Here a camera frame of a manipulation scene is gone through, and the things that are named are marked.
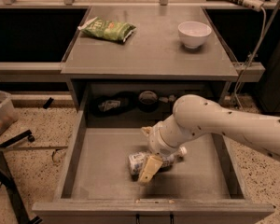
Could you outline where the black chair base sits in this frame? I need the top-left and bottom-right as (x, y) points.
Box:
(0, 129), (43, 224)

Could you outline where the blue plastic bottle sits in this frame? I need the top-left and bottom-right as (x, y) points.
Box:
(128, 147), (188, 175)

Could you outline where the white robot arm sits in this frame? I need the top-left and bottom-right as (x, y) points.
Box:
(138, 94), (280, 184)

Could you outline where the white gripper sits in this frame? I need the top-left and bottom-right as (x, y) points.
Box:
(138, 121), (177, 184)

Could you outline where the green chip bag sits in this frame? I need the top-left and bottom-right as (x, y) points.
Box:
(78, 17), (136, 43)

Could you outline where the white power cable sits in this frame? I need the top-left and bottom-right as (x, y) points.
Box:
(230, 0), (280, 110)

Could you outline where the open grey drawer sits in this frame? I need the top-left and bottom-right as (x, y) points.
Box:
(32, 81), (275, 224)

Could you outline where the white ceramic bowl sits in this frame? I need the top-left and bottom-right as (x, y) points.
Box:
(178, 21), (212, 49)

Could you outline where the clear plastic storage bin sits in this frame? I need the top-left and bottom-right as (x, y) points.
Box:
(0, 91), (19, 135)

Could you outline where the grey cabinet counter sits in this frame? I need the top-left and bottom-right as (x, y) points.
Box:
(61, 4), (240, 110)

